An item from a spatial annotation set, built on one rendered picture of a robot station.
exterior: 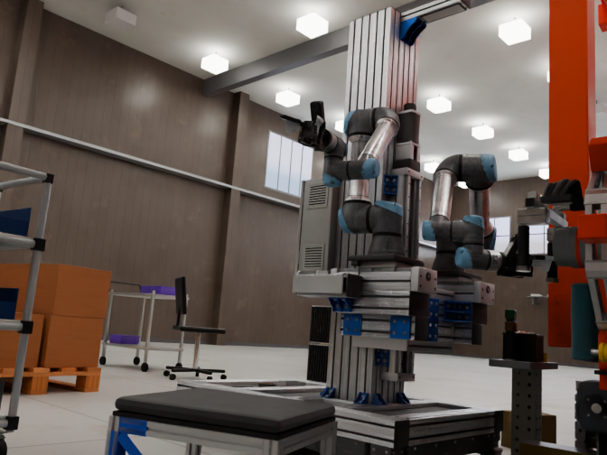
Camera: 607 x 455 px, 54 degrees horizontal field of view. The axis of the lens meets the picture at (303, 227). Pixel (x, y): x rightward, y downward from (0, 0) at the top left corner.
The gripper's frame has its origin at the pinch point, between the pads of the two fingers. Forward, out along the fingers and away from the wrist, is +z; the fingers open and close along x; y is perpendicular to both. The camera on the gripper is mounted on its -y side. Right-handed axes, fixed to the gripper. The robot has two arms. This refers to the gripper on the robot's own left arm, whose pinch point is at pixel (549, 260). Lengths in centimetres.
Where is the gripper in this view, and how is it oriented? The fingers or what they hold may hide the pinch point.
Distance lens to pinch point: 236.4
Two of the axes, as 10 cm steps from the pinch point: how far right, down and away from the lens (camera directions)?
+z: 9.9, 1.0, 1.3
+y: -0.7, 9.8, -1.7
